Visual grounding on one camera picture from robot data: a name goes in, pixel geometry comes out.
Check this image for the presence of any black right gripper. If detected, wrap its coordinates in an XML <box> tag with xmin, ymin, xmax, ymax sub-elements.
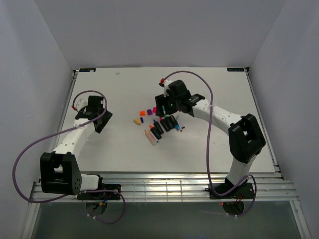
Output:
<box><xmin>155</xmin><ymin>92</ymin><xmax>181</xmax><ymax>118</ymax></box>

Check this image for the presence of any pink cap black highlighter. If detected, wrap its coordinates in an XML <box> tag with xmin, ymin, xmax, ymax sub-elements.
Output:
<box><xmin>159</xmin><ymin>118</ymin><xmax>170</xmax><ymax>132</ymax></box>

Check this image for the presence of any purple cap black highlighter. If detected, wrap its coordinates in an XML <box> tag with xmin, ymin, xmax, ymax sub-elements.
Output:
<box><xmin>153</xmin><ymin>119</ymin><xmax>164</xmax><ymax>135</ymax></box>

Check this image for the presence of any light blue cap black highlighter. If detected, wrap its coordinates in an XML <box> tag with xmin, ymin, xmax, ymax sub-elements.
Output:
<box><xmin>169</xmin><ymin>115</ymin><xmax>179</xmax><ymax>131</ymax></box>

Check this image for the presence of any orange cap black highlighter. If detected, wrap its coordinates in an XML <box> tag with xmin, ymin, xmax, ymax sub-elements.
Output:
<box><xmin>149</xmin><ymin>124</ymin><xmax>162</xmax><ymax>140</ymax></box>

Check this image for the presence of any peach highlighter cap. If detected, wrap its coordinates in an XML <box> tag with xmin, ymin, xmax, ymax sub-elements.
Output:
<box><xmin>134</xmin><ymin>118</ymin><xmax>142</xmax><ymax>125</ymax></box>

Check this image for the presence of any black cap silver pen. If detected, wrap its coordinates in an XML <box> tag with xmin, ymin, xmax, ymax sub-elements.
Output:
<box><xmin>177</xmin><ymin>116</ymin><xmax>185</xmax><ymax>129</ymax></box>

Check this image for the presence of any peach pastel highlighter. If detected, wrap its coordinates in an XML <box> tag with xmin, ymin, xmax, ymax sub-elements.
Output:
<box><xmin>145</xmin><ymin>129</ymin><xmax>157</xmax><ymax>146</ymax></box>

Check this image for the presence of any small blue cap white marker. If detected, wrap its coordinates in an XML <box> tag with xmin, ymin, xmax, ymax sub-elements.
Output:
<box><xmin>150</xmin><ymin>131</ymin><xmax>159</xmax><ymax>143</ymax></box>

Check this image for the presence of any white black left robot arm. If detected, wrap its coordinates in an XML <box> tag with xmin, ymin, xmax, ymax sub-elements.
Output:
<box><xmin>40</xmin><ymin>96</ymin><xmax>112</xmax><ymax>199</ymax></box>

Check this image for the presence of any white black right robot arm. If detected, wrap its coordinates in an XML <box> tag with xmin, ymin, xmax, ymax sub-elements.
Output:
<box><xmin>155</xmin><ymin>79</ymin><xmax>266</xmax><ymax>198</ymax></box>

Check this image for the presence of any left blue corner label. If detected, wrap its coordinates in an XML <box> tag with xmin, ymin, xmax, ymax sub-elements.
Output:
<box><xmin>79</xmin><ymin>68</ymin><xmax>96</xmax><ymax>73</ymax></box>

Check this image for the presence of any blue corner label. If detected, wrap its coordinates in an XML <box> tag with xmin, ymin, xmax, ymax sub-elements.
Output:
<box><xmin>79</xmin><ymin>68</ymin><xmax>96</xmax><ymax>73</ymax></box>
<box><xmin>227</xmin><ymin>67</ymin><xmax>245</xmax><ymax>72</ymax></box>

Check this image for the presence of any right blue corner label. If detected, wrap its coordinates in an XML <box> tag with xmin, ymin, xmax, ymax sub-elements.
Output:
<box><xmin>227</xmin><ymin>67</ymin><xmax>245</xmax><ymax>72</ymax></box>

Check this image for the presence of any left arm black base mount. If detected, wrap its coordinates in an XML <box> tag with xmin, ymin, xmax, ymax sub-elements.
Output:
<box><xmin>77</xmin><ymin>183</ymin><xmax>122</xmax><ymax>201</ymax></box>

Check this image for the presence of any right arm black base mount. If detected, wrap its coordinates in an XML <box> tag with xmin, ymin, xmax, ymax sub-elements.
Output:
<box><xmin>205</xmin><ymin>183</ymin><xmax>254</xmax><ymax>199</ymax></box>

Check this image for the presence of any aluminium frame rail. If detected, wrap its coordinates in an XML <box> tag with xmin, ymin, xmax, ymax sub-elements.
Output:
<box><xmin>28</xmin><ymin>171</ymin><xmax>300</xmax><ymax>204</ymax></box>

